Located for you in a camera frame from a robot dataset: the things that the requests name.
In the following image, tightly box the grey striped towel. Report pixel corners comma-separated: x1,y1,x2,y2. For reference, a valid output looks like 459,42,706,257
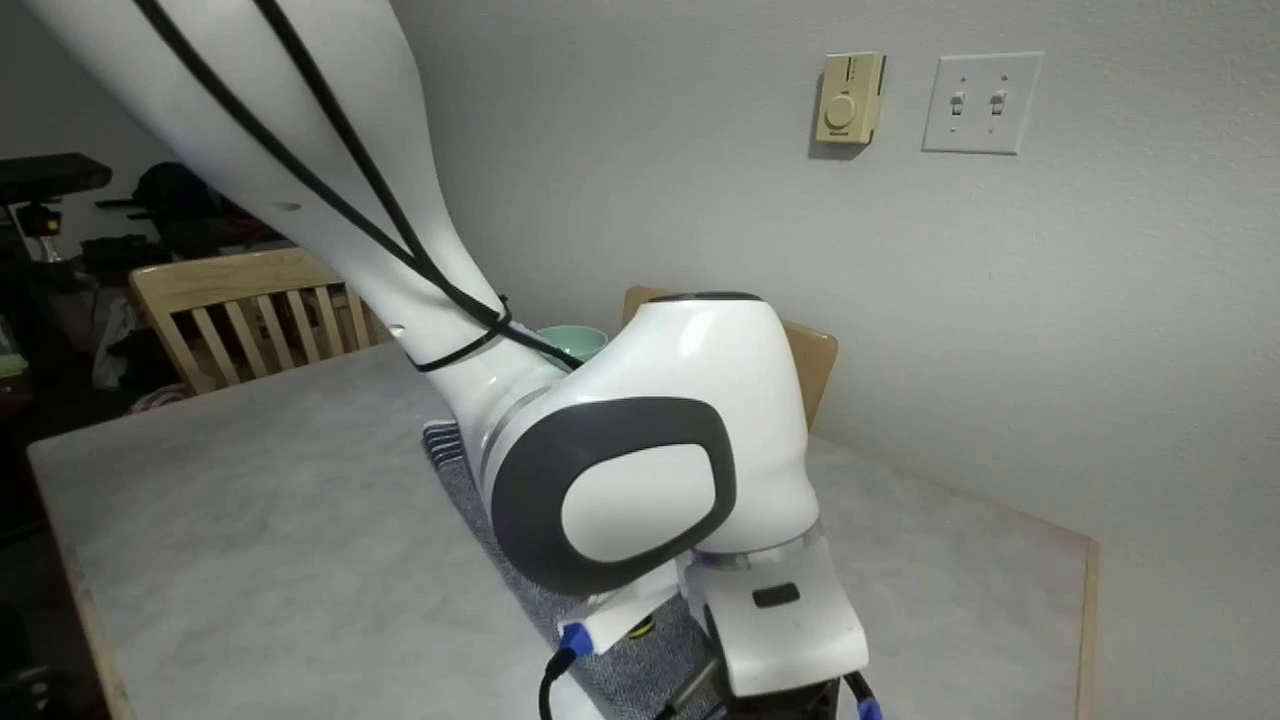
418,422,728,720

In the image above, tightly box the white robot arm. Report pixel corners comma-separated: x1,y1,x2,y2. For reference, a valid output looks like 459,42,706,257
22,0,820,600

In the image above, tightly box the mint green bowl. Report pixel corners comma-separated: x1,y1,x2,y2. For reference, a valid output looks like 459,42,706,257
538,324,606,361

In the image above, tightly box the wooden chair at left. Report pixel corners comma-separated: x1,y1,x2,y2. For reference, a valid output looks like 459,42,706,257
129,248,389,391

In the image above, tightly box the wooden chair by wall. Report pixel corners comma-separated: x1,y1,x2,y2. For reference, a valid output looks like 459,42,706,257
621,279,842,436

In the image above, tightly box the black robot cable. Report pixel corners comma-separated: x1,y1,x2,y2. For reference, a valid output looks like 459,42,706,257
132,0,590,378

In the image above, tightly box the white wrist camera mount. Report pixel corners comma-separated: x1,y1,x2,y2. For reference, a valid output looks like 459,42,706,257
550,531,871,720

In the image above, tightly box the beige dimmer switch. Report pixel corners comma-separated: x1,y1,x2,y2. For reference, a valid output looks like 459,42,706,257
816,57,889,148

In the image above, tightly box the white double light switch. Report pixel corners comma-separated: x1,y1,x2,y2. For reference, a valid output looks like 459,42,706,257
922,52,1044,157

